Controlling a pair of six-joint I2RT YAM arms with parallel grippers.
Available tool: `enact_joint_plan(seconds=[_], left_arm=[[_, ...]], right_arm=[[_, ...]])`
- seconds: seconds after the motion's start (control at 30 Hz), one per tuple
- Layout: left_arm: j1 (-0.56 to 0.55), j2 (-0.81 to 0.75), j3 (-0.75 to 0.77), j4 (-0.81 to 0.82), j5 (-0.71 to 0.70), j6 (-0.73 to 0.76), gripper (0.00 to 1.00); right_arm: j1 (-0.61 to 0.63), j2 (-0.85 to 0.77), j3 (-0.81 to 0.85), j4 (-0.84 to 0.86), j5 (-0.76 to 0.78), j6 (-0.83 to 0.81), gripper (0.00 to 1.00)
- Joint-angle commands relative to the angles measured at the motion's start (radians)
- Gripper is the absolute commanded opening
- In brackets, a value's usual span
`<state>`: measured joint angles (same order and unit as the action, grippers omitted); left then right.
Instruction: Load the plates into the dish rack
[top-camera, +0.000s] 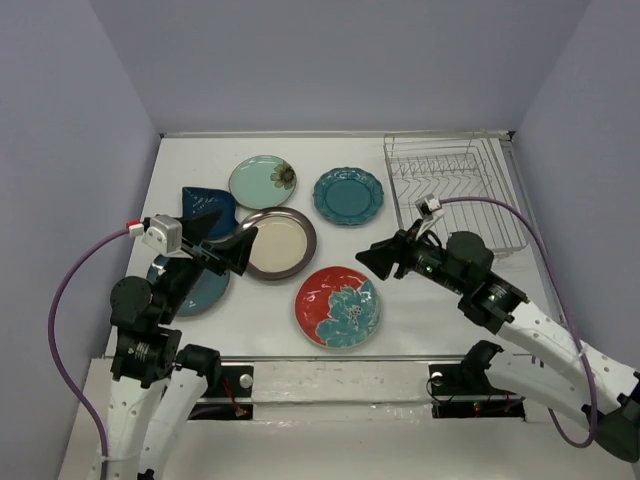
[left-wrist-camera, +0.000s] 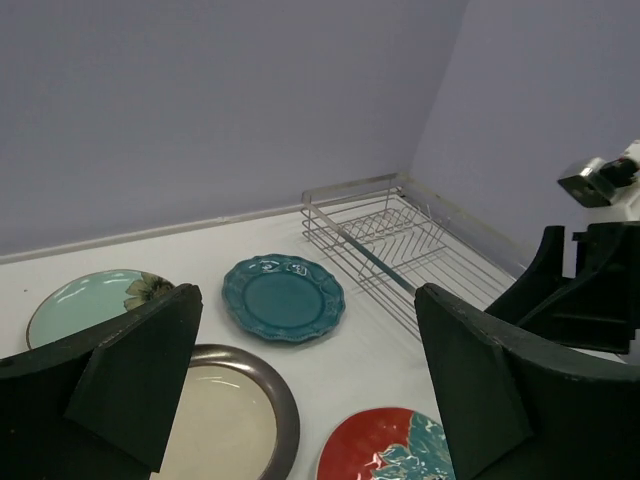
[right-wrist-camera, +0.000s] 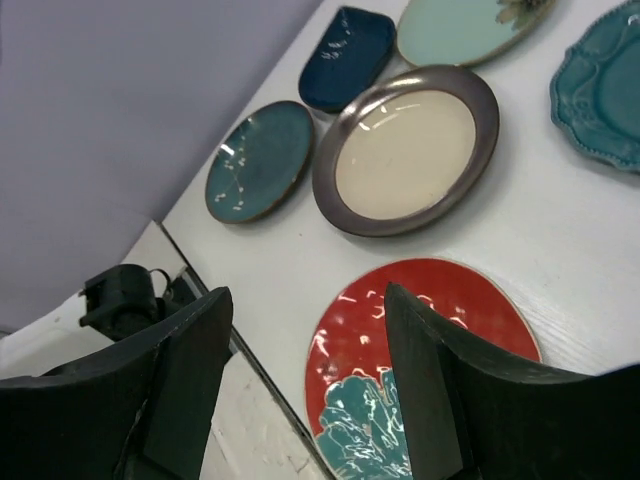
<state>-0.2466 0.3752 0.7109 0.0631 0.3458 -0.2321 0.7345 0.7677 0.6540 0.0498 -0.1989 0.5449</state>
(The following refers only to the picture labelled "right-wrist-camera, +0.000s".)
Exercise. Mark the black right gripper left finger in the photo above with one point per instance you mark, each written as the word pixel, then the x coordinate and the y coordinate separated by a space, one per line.
pixel 138 409

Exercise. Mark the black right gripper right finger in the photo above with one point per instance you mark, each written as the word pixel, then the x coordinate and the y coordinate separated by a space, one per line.
pixel 473 410

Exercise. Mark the red plate with teal flower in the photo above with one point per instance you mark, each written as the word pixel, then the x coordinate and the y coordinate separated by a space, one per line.
pixel 351 399

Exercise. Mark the cream plate with metallic rim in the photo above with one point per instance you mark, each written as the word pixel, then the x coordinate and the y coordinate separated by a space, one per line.
pixel 406 151

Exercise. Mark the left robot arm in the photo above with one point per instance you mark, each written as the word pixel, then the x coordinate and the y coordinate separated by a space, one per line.
pixel 128 298

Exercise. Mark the navy blue leaf-shaped dish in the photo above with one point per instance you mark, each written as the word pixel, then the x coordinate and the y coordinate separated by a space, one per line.
pixel 353 51

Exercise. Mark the small dark teal round plate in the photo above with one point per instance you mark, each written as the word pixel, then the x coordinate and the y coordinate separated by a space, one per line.
pixel 260 163

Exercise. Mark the teal scalloped plate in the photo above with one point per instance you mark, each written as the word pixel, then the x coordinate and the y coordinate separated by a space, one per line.
pixel 595 92

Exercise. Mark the light green flower plate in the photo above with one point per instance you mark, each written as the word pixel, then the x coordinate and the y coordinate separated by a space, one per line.
pixel 464 32

